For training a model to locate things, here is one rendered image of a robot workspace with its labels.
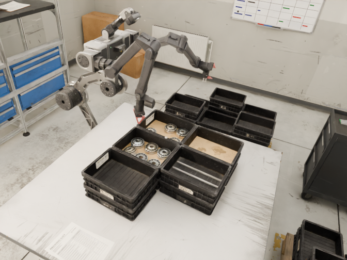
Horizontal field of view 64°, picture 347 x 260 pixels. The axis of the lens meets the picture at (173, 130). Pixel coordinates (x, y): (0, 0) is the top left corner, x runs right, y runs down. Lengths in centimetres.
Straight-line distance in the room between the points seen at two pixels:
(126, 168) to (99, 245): 52
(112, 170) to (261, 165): 118
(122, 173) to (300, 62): 349
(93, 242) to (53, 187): 53
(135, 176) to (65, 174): 54
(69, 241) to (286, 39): 391
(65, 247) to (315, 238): 190
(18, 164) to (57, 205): 151
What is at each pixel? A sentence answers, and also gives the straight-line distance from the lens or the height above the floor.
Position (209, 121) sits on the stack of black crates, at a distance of 329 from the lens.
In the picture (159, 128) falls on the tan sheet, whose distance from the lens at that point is 232.
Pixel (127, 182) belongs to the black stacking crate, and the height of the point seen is 83.
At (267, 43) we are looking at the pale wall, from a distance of 465.
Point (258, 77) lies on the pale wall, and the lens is 484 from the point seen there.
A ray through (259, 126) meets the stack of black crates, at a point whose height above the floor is 49.
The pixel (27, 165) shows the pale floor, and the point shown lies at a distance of 339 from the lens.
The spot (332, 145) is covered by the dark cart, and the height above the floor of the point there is 77.
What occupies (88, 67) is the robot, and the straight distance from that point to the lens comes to 193.
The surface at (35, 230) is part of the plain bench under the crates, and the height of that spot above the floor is 70.
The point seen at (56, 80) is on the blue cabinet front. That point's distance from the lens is 392.
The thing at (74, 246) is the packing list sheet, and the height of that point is 70.
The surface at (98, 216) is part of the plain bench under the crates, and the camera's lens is 189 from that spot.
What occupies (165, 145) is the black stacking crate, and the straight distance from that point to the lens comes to 208.
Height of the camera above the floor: 222
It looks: 37 degrees down
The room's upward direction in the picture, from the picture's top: 6 degrees clockwise
